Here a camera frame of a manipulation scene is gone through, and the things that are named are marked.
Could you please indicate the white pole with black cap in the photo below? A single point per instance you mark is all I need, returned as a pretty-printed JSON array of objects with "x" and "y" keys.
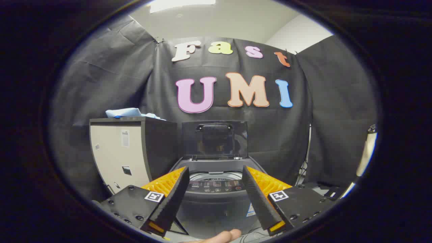
[{"x": 366, "y": 155}]

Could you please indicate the grey washing machine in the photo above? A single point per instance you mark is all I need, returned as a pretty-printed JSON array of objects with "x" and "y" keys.
[{"x": 216, "y": 206}]

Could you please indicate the black box on floor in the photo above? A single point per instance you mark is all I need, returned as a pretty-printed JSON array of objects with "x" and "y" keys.
[{"x": 332, "y": 193}]

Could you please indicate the light blue shirt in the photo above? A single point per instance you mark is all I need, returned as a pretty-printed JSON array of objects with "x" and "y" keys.
[{"x": 126, "y": 112}]

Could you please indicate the grey and beige cabinet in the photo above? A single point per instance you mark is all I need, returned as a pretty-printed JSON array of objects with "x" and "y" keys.
[{"x": 118, "y": 152}]

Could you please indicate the black backdrop cloth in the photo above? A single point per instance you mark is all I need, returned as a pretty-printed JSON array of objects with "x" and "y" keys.
[{"x": 111, "y": 77}]

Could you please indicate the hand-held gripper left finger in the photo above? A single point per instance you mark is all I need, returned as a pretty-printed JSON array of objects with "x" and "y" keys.
[{"x": 175, "y": 195}]

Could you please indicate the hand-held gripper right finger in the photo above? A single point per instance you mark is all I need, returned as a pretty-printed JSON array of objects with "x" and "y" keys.
[{"x": 256, "y": 197}]

